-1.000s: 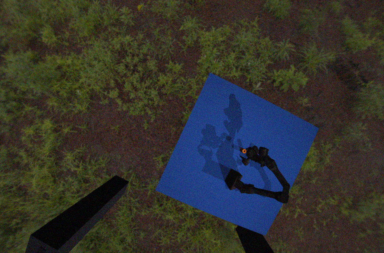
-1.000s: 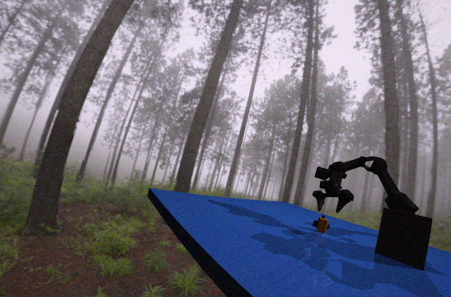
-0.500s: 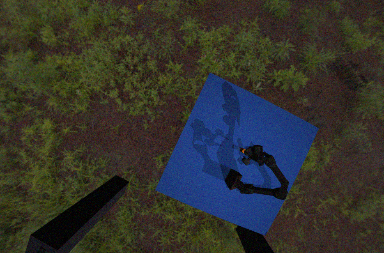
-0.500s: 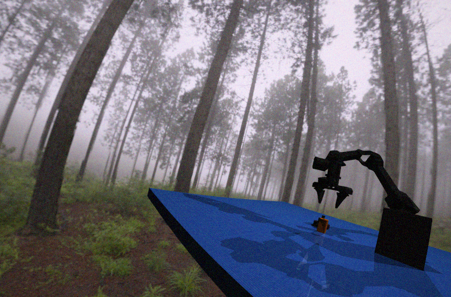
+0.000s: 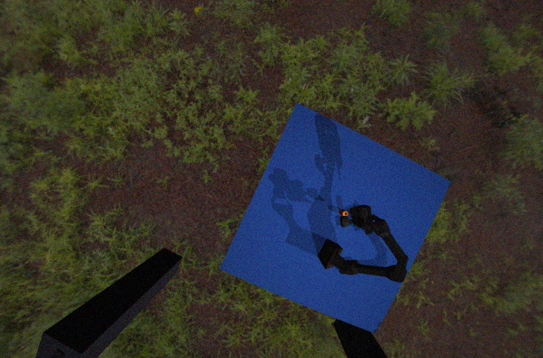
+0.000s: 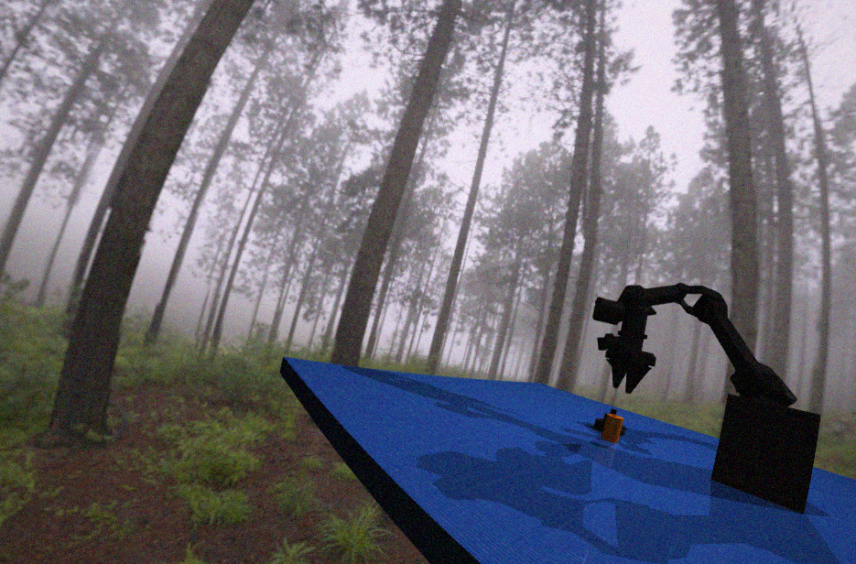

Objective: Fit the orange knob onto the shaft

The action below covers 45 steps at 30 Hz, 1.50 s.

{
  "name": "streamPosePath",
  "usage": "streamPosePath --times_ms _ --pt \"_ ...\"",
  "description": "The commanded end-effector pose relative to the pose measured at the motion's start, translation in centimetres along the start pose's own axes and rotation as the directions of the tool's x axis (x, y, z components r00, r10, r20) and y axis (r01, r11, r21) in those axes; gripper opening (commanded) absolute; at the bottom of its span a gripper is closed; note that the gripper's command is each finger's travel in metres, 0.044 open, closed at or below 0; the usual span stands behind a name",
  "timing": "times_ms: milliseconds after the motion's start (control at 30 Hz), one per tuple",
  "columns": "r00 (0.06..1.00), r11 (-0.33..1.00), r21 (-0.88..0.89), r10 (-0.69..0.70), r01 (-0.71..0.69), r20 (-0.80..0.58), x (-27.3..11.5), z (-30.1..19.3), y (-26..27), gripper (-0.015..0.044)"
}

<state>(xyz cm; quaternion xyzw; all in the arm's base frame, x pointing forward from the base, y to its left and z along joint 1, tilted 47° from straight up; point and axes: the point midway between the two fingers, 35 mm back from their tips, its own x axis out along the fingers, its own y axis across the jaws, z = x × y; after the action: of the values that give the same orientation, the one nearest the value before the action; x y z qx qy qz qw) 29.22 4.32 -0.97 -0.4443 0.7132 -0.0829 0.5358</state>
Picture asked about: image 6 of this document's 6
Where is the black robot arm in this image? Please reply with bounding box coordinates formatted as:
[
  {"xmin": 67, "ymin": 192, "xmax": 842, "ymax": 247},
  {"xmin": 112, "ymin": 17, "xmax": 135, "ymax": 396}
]
[{"xmin": 592, "ymin": 283, "xmax": 797, "ymax": 407}]

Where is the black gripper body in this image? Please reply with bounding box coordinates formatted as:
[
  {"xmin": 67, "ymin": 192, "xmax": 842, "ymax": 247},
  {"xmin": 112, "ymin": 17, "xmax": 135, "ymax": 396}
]
[{"xmin": 605, "ymin": 327, "xmax": 656, "ymax": 367}]

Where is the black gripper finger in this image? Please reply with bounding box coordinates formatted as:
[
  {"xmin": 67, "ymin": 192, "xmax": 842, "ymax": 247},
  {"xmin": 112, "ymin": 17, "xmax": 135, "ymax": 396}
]
[
  {"xmin": 623, "ymin": 362, "xmax": 651, "ymax": 394},
  {"xmin": 606, "ymin": 359, "xmax": 627, "ymax": 389}
]

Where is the orange knob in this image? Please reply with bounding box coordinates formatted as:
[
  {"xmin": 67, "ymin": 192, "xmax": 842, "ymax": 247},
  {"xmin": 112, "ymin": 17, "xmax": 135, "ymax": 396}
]
[{"xmin": 601, "ymin": 413, "xmax": 623, "ymax": 443}]

